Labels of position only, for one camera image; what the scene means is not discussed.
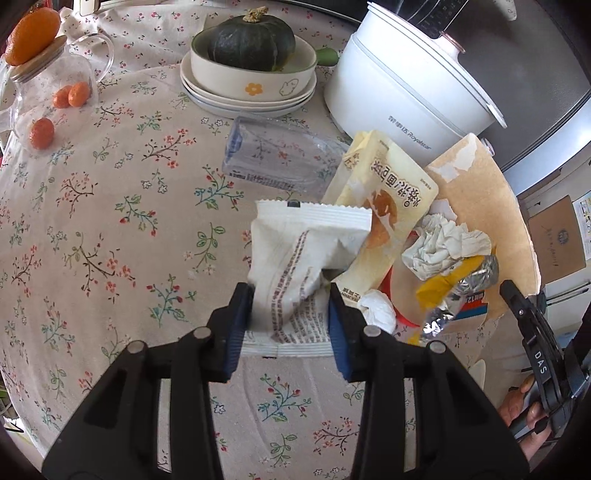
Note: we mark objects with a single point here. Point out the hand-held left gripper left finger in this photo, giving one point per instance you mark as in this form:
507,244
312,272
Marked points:
235,325

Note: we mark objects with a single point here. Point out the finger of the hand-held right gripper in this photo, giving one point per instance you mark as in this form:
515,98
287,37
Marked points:
535,355

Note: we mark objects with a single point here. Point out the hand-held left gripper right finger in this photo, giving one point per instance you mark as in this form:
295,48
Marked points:
339,344

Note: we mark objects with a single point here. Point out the white snack wrapper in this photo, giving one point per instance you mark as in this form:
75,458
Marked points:
300,258

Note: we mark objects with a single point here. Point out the brown paper bag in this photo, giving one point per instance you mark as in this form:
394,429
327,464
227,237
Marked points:
489,207

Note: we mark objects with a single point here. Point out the person's right hand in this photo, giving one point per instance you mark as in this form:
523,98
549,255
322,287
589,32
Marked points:
519,410

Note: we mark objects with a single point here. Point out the small crumpled white tissue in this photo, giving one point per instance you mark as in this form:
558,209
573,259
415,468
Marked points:
378,311

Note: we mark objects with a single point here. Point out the red packet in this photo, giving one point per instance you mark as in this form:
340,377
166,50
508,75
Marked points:
399,295

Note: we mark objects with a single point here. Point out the yellow silver foil wrapper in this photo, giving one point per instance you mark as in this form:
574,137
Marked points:
455,288

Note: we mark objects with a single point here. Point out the cream bread packet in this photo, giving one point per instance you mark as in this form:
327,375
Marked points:
374,217

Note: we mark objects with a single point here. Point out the large crumpled white tissue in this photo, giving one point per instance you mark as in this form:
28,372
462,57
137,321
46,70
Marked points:
441,247

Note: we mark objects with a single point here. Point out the floral tablecloth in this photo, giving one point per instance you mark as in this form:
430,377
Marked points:
115,230

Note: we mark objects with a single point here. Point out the clear plastic bottle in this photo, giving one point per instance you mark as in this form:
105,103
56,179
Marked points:
281,154

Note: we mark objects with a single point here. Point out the white plate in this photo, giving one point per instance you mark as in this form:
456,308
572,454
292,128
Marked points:
221,111
207,102

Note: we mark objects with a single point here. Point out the cream bowl with flower print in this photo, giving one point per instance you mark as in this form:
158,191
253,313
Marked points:
251,76

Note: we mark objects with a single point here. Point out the white electric cooking pot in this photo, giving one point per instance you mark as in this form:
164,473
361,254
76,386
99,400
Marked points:
406,87

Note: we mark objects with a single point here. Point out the small orange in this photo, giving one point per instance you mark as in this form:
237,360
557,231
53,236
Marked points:
41,134
79,93
62,98

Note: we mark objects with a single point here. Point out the dark green kabocha squash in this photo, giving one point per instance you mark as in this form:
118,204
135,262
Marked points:
251,41

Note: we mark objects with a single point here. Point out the glass pitcher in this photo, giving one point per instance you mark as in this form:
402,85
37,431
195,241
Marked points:
51,101

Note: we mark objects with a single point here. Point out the white pot lid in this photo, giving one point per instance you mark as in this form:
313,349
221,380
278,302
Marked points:
415,37

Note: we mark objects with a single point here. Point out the wooden pitcher lid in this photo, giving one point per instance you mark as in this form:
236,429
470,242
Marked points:
39,62

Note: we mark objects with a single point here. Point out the large orange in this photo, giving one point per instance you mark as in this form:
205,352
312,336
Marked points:
32,34

